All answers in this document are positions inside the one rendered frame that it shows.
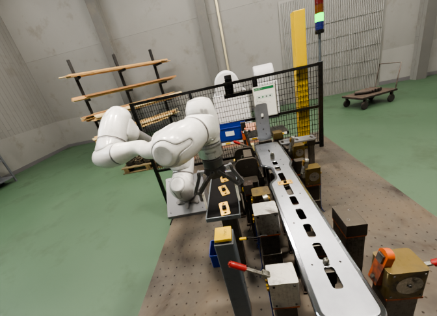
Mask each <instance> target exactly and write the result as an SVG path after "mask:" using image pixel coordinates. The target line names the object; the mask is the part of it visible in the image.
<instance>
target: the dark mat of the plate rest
mask: <svg viewBox="0 0 437 316"><path fill-rule="evenodd" d="M227 173H228V174H229V175H231V176H233V177H234V178H235V179H236V176H235V175H234V173H233V172H227ZM223 185H225V186H226V187H227V189H228V190H229V192H230V194H228V195H225V196H222V195H221V193H220V191H219V188H218V187H220V186H223ZM222 202H228V206H229V208H230V214H229V215H235V214H239V204H238V197H237V193H236V189H235V183H233V182H231V181H230V180H229V181H227V182H224V183H222V182H221V180H220V178H217V179H212V182H211V192H210V197H209V207H208V214H207V218H213V217H222V216H221V213H220V207H219V203H222Z"/></svg>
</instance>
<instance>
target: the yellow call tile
mask: <svg viewBox="0 0 437 316"><path fill-rule="evenodd" d="M231 240H232V228H231V226H226V227H221V228H215V240H214V241H215V243H220V242H225V241H231Z"/></svg>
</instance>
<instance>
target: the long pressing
mask: <svg viewBox="0 0 437 316"><path fill-rule="evenodd" d="M254 149H255V153H256V155H257V158H258V161H259V165H260V167H262V168H267V169H269V170H271V171H272V174H273V176H274V179H273V180H272V181H271V182H270V183H269V188H270V190H271V193H272V197H273V198H274V201H275V204H276V206H277V209H278V213H279V215H280V218H281V221H282V224H283V226H284V230H285V232H286V235H287V238H288V240H289V244H290V245H291V249H292V251H293V254H294V257H295V260H296V262H297V265H298V269H299V271H300V274H301V276H302V279H303V282H304V285H305V287H306V290H307V293H308V296H309V298H310V301H311V304H312V307H313V310H314V312H315V315H316V316H388V315H387V311H386V308H385V307H384V305H383V304H382V302H381V301H380V299H379V298H378V296H377V295H376V293H375V292H374V290H373V289H372V287H371V286H370V284H369V282H368V281H367V280H366V278H365V276H364V275H363V274H362V272H361V270H360V269H359V268H358V266H357V264H356V263H355V262H354V260H353V258H352V257H351V255H350V254H349V253H348V251H347V249H346V248H345V246H344V245H343V243H342V242H341V240H340V239H339V237H338V236H337V234H336V233H335V231H334V230H333V228H332V227H331V225H330V224H329V222H328V221H327V219H326V218H325V216H324V215H323V213H322V211H321V210H320V209H319V207H318V205H317V204H316V203H315V201H314V199H313V198H312V197H311V195H310V193H309V192H308V190H307V189H306V187H305V186H304V184H303V182H302V181H301V180H300V178H299V177H298V175H297V173H296V172H295V171H294V169H293V167H292V166H291V165H292V160H291V158H290V157H289V156H288V154H287V153H286V151H285V150H284V149H283V147H282V145H281V144H280V143H279V142H269V143H265V144H258V145H254ZM268 150H270V152H269V151H268ZM272 152H273V153H274V156H275V159H271V157H270V154H271V153H272ZM280 159H281V160H280ZM273 162H277V163H278V164H277V165H273ZM276 167H280V171H276V169H275V168H276ZM280 173H282V174H283V175H284V177H285V179H286V180H289V179H291V180H292V182H293V183H290V184H286V185H289V186H290V188H291V190H292V191H293V194H292V195H288V194H287V192H286V190H285V187H284V185H278V183H277V182H278V181H281V179H280V177H279V175H278V174H280ZM299 193H301V194H299ZM293 196H294V197H295V198H296V199H297V202H298V203H299V204H298V205H293V204H292V202H291V200H290V197H293ZM297 209H301V210H302V211H303V212H304V214H305V216H306V219H303V220H301V219H299V217H298V215H297V212H296V210H297ZM294 223H295V224H294ZM306 224H309V225H310V226H311V228H312V230H313V232H314V233H315V235H316V236H315V237H308V235H307V233H306V230H305V229H304V226H303V225H306ZM316 243H319V244H320V245H321V246H322V248H323V250H324V252H325V254H326V256H327V258H328V259H329V260H330V266H324V265H323V259H319V258H318V256H317V253H316V251H315V249H314V247H313V244H316ZM339 261H341V263H340V262H339ZM311 264H313V265H311ZM330 267H331V268H333V269H334V271H335V273H336V274H337V276H338V278H339V280H340V282H341V284H342V286H343V288H341V289H335V288H333V287H332V284H331V283H330V280H329V279H328V276H327V274H326V272H325V270H324V269H325V268H330Z"/></svg>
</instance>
